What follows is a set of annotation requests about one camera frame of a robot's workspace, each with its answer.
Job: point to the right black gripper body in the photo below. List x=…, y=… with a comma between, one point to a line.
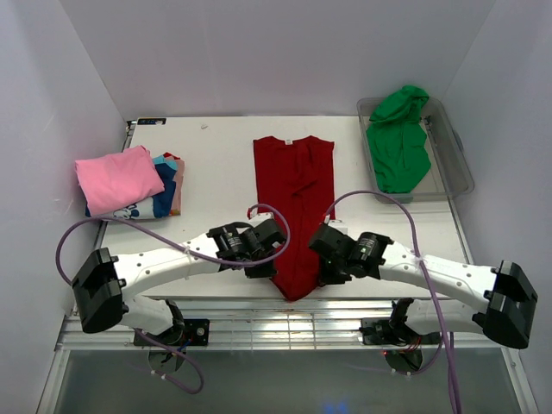
x=332, y=272

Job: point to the aluminium frame rail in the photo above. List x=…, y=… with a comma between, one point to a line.
x=263, y=324

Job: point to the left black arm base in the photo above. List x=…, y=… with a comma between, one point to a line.
x=189, y=332

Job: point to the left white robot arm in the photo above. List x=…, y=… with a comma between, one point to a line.
x=109, y=288

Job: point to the blue label sticker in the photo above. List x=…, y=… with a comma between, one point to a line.
x=151, y=121

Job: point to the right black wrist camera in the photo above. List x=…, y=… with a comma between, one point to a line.
x=330, y=243

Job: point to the dark red t-shirt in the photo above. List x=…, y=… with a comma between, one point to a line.
x=297, y=179

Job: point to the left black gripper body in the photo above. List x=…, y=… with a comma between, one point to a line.
x=260, y=270

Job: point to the clear plastic bin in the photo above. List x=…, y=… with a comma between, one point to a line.
x=449, y=175

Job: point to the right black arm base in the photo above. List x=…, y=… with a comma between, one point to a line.
x=386, y=332

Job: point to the pink folded t-shirt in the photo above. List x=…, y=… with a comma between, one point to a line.
x=114, y=181

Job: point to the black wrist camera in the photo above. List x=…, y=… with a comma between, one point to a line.
x=330, y=243
x=267, y=237

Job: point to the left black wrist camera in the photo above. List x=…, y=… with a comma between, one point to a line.
x=267, y=237

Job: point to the green t-shirt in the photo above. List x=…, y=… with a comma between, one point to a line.
x=396, y=141

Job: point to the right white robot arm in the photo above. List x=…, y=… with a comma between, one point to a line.
x=497, y=302

